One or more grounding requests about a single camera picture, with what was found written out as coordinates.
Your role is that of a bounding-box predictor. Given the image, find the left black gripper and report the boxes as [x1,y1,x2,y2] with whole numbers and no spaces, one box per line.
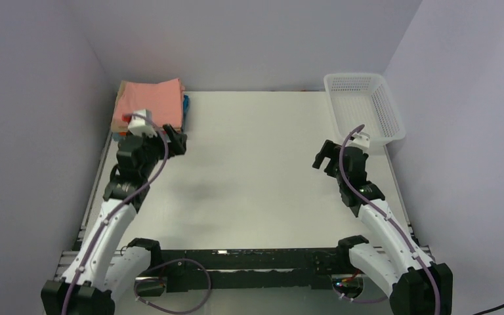
[136,123,186,179]

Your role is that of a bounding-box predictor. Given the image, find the pink t shirt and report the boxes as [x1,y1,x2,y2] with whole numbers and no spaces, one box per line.
[119,78,185,130]

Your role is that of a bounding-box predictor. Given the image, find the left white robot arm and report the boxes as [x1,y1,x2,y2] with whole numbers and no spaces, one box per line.
[41,125,188,314]

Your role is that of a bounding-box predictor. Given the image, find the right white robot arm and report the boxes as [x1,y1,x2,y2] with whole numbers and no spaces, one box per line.
[312,140,453,314]

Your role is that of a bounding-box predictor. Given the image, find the white plastic basket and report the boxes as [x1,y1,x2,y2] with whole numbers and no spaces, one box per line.
[324,72,406,146]

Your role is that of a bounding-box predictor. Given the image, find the folded tan t shirt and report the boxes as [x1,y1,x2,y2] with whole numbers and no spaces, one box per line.
[110,80,127,133]

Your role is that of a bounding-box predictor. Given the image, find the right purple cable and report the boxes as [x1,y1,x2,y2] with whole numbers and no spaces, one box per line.
[338,124,442,315]

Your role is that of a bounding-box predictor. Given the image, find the purple cable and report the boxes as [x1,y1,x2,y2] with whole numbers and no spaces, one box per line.
[60,114,213,315]
[338,124,442,315]

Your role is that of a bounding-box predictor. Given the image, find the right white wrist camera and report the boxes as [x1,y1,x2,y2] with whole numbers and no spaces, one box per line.
[349,132,370,152]

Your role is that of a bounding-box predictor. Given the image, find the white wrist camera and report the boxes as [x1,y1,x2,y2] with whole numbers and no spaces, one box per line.
[122,109,157,137]
[349,132,370,152]

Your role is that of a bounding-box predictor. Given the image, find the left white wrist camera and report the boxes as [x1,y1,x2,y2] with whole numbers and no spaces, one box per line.
[122,109,157,137]

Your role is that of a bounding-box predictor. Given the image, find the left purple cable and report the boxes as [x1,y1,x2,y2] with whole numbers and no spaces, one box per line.
[60,114,213,315]

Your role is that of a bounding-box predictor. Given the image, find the black cable corner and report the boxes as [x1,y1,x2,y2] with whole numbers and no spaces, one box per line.
[472,291,504,315]

